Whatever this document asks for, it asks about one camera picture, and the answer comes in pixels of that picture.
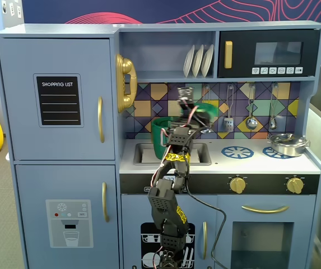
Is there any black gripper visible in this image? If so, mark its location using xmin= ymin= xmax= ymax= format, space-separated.
xmin=178 ymin=100 xmax=214 ymax=134

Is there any steel pot with lid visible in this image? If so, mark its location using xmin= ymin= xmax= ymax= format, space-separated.
xmin=266 ymin=133 xmax=311 ymax=157

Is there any steel slotted spatula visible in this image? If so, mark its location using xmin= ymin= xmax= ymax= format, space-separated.
xmin=223 ymin=84 xmax=235 ymax=132

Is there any steel ladle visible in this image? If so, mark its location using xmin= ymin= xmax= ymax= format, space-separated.
xmin=245 ymin=83 xmax=259 ymax=131

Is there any green plastic pitcher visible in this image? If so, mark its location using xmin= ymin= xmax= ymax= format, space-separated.
xmin=151 ymin=116 xmax=178 ymax=160

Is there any white toy plate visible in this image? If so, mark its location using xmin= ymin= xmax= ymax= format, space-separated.
xmin=201 ymin=44 xmax=215 ymax=78
xmin=183 ymin=44 xmax=196 ymax=78
xmin=192 ymin=44 xmax=205 ymax=78

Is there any grey sink basin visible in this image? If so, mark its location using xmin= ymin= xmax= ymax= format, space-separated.
xmin=133 ymin=142 xmax=212 ymax=166

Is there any steel spoon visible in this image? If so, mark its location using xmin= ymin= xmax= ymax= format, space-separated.
xmin=268 ymin=82 xmax=280 ymax=131

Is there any gold stove knob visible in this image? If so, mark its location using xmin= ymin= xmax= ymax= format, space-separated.
xmin=229 ymin=175 xmax=247 ymax=194
xmin=285 ymin=175 xmax=305 ymax=195

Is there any gold toy telephone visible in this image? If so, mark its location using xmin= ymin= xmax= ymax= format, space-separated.
xmin=115 ymin=53 xmax=138 ymax=113

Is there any blue dishwasher door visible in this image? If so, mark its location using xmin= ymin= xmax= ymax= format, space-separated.
xmin=120 ymin=195 xmax=217 ymax=269

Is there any blue oven door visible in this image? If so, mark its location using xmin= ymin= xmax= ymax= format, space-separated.
xmin=217 ymin=195 xmax=317 ymax=269

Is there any blue toy kitchen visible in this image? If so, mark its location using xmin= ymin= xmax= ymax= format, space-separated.
xmin=0 ymin=22 xmax=321 ymax=269

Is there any ice dispenser fridge door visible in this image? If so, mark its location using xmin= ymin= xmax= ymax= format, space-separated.
xmin=14 ymin=164 xmax=119 ymax=269

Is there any shopping list fridge door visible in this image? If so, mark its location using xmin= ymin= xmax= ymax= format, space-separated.
xmin=0 ymin=38 xmax=116 ymax=161

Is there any small wrist camera board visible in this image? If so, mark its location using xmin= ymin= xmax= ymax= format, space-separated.
xmin=178 ymin=86 xmax=194 ymax=100

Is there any gold microwave handle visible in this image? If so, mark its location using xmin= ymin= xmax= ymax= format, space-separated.
xmin=224 ymin=40 xmax=233 ymax=69

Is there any toy microwave with yellow handle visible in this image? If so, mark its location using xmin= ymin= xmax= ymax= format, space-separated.
xmin=217 ymin=29 xmax=321 ymax=78

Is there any black cable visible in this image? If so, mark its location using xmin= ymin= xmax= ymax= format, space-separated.
xmin=187 ymin=179 xmax=227 ymax=269

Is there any gold oven handle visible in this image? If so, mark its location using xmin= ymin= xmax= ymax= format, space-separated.
xmin=241 ymin=205 xmax=290 ymax=215

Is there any long gold fridge handle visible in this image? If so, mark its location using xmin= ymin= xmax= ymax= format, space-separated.
xmin=97 ymin=96 xmax=105 ymax=143

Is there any gold dishwasher handle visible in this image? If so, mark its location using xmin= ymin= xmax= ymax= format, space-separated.
xmin=202 ymin=221 xmax=208 ymax=260

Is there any short gold fridge handle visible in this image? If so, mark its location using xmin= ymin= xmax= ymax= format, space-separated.
xmin=101 ymin=181 xmax=110 ymax=223

